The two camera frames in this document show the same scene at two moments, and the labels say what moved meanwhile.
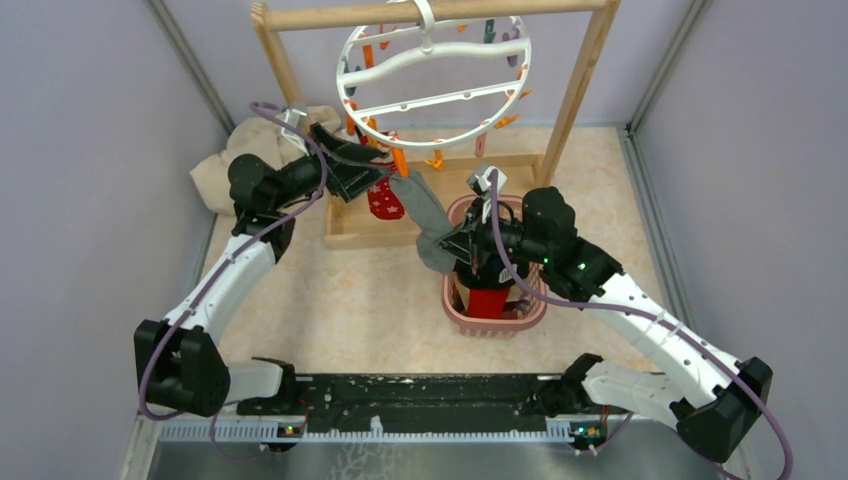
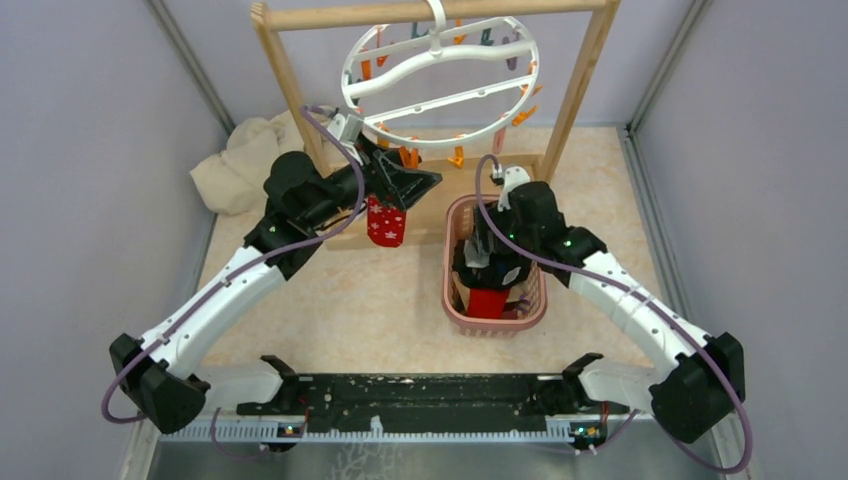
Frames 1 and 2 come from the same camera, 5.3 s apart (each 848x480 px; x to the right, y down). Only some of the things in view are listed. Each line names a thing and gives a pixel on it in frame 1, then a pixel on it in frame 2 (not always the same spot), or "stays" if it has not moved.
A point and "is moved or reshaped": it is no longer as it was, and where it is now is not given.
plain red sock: (487, 302) stays
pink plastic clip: (479, 144) to (499, 138)
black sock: (488, 272) stays
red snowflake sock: (383, 200) is moved or reshaped
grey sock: (431, 222) is moved or reshaped
